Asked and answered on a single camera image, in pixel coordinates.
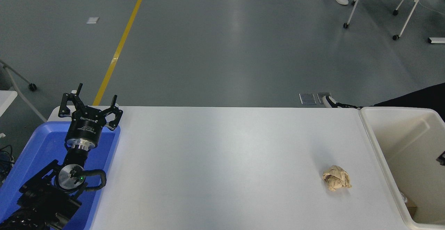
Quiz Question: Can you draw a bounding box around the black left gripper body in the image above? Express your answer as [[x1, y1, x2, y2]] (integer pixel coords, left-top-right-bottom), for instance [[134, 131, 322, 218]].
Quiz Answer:
[[65, 106, 109, 143]]

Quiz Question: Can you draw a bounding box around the black cable bundle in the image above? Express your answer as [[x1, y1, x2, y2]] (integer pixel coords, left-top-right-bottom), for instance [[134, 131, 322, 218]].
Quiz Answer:
[[0, 144, 15, 183]]

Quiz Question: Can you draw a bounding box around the blue plastic tray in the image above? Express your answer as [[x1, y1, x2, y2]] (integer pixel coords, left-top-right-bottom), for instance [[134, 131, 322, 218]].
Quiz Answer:
[[0, 120, 121, 230]]

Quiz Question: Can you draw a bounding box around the small white side table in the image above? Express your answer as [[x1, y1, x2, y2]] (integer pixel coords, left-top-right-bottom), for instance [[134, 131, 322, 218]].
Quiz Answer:
[[0, 90, 18, 117]]

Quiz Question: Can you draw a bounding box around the crumpled tan paper ball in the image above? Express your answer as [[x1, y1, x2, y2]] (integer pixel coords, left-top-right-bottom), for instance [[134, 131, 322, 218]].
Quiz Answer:
[[322, 165, 352, 192]]

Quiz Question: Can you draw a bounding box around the brown cardboard piece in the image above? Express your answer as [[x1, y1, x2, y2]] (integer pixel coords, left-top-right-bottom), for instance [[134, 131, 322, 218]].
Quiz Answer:
[[405, 199, 417, 219]]

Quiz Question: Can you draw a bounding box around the large pale plastic bin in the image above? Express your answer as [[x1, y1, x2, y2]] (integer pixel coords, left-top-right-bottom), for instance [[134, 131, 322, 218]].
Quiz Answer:
[[359, 106, 445, 230]]

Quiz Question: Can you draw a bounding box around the grey wheeled rack frame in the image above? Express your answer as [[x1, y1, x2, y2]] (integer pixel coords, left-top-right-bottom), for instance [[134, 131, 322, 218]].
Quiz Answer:
[[0, 60, 47, 122]]

